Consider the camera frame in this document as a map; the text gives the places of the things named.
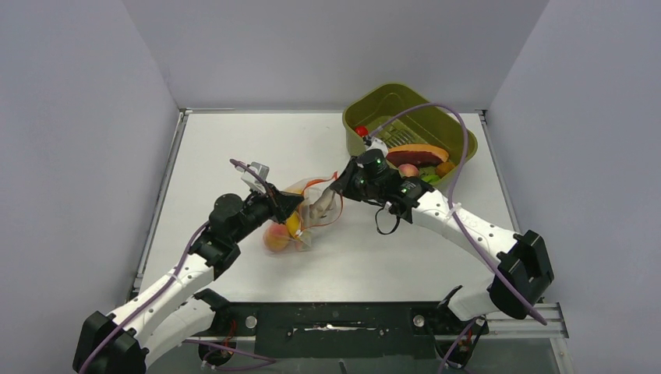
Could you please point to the green toy food piece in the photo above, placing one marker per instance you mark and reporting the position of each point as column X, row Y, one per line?
column 431, row 179

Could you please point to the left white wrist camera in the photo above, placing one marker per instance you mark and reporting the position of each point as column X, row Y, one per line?
column 254, row 176

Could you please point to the olive green plastic bin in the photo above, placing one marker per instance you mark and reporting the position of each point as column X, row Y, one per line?
column 430, row 125

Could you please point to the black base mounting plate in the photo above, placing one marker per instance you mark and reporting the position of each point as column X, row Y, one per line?
column 419, row 330

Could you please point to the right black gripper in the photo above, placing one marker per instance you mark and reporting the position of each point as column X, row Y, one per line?
column 344, row 185

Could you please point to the peach fruit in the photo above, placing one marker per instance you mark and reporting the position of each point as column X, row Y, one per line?
column 276, row 238

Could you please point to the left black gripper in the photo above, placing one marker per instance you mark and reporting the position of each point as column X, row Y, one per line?
column 281, row 204

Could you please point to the grey fish toy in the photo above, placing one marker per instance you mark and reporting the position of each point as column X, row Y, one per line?
column 322, row 207

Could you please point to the red chili pepper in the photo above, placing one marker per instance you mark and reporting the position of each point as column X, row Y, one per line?
column 361, row 131

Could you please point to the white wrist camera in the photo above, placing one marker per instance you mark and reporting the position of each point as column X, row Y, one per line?
column 254, row 176
column 373, row 143

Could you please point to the brown kiwi fruit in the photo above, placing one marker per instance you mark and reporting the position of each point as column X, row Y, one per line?
column 444, row 168

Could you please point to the small pink peach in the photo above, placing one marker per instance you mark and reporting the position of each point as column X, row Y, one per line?
column 408, row 170

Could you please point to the clear zip bag orange zipper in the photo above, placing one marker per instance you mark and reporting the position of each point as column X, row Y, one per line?
column 306, row 239

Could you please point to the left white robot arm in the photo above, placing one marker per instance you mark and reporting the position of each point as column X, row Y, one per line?
column 178, row 305

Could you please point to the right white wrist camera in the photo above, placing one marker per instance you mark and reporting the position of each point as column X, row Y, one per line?
column 373, row 143

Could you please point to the yellow banana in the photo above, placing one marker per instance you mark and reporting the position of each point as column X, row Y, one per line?
column 294, row 225

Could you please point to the papaya slice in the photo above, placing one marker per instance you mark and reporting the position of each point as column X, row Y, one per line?
column 419, row 155

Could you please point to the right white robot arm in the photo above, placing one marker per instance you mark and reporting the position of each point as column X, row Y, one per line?
column 520, row 263

